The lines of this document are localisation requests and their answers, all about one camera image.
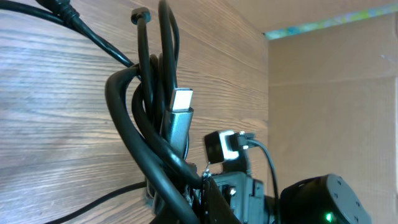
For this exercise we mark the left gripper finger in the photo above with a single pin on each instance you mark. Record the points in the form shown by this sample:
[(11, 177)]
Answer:
[(214, 208)]

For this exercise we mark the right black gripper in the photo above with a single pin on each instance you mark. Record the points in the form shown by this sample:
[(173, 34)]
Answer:
[(243, 193)]

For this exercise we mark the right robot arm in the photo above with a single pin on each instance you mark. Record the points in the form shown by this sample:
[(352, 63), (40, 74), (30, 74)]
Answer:
[(323, 199)]

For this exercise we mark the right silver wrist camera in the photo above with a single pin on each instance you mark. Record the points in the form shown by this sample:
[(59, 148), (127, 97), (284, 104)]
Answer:
[(218, 147)]

